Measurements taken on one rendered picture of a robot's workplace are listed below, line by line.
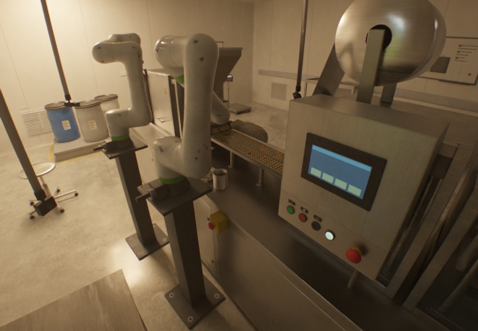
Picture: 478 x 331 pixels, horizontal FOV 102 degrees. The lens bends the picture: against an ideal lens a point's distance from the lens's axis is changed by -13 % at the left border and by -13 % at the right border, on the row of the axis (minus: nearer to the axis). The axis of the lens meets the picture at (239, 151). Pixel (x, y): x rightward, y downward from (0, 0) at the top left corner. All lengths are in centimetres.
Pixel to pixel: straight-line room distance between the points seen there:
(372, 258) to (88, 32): 494
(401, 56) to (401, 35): 5
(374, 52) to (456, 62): 380
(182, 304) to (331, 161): 143
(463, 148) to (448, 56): 393
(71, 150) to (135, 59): 288
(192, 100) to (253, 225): 60
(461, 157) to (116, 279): 117
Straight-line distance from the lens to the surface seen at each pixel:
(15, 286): 241
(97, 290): 109
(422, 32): 77
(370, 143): 53
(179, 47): 82
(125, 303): 101
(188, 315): 170
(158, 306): 179
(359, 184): 57
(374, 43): 77
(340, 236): 68
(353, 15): 83
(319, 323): 99
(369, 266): 69
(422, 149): 51
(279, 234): 100
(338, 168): 58
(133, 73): 150
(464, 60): 453
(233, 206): 113
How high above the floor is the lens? 152
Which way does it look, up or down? 26 degrees down
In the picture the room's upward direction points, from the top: straight up
